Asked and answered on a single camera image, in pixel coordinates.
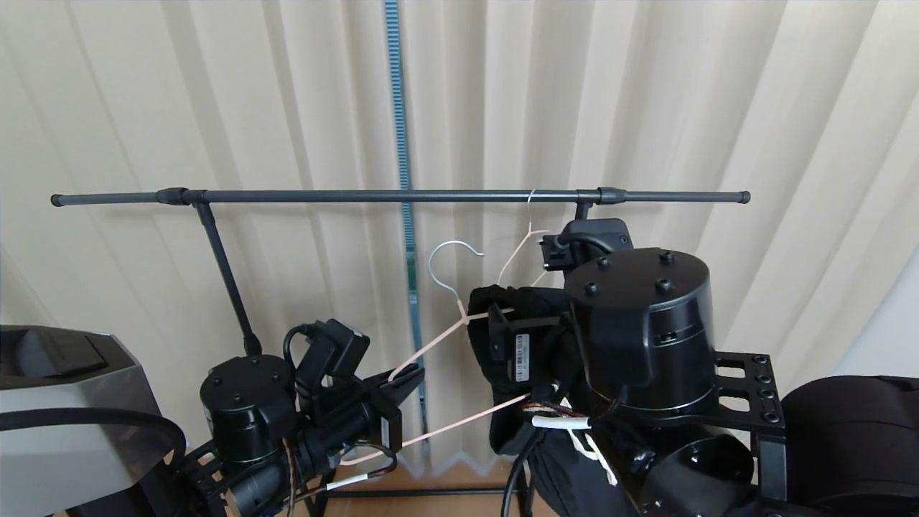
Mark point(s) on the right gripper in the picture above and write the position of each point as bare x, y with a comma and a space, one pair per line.
538, 352

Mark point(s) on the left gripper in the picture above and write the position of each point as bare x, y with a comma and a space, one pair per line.
344, 438

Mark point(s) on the pink clothes hanger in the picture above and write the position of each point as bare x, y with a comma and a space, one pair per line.
431, 345
530, 228

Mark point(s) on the black shorts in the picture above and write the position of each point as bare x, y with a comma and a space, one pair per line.
553, 474

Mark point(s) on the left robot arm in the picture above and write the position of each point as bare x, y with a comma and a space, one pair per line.
248, 402

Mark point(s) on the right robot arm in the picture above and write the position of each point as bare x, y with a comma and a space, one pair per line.
639, 330

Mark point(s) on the black clothes rack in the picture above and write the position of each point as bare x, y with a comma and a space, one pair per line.
359, 195

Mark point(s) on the beige curtain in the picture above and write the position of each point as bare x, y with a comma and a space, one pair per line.
215, 108

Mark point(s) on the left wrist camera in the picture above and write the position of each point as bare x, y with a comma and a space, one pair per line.
334, 352

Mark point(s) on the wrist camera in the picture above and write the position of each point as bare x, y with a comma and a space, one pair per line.
334, 352
596, 233

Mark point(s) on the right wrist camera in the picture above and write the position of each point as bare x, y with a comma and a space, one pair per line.
596, 233

